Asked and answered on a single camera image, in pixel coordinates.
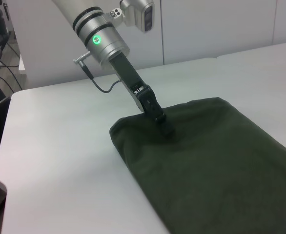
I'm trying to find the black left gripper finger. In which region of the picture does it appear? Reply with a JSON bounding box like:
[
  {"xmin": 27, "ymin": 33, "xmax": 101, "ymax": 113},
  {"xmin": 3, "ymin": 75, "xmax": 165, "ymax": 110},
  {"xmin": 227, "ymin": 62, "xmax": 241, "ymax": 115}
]
[{"xmin": 134, "ymin": 84, "xmax": 176, "ymax": 138}]

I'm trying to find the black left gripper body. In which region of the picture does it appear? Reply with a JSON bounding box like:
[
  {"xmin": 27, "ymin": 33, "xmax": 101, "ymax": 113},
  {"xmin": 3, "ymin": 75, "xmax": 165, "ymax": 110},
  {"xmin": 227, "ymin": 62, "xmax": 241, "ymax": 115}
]
[{"xmin": 108, "ymin": 53, "xmax": 151, "ymax": 115}]

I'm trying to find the dark green t-shirt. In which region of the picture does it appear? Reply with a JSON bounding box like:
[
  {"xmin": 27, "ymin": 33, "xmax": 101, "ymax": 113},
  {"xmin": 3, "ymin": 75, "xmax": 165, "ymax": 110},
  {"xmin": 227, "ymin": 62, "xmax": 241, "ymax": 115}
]
[{"xmin": 108, "ymin": 97, "xmax": 286, "ymax": 234}]

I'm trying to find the silver cable connector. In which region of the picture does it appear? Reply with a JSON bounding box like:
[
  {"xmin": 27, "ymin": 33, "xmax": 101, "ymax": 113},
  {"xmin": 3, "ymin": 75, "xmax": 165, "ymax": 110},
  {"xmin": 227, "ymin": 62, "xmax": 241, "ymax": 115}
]
[{"xmin": 72, "ymin": 52, "xmax": 92, "ymax": 66}]

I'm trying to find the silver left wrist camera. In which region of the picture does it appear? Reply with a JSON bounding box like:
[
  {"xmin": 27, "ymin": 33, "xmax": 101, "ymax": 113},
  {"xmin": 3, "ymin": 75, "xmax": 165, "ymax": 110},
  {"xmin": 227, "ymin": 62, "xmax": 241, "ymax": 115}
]
[{"xmin": 110, "ymin": 0, "xmax": 156, "ymax": 33}]

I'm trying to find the black floor cable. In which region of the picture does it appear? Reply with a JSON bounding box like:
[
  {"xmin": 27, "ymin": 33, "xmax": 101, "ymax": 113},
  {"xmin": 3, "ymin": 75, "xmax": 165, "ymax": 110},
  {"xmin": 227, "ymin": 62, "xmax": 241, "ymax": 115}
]
[{"xmin": 0, "ymin": 59, "xmax": 23, "ymax": 95}]

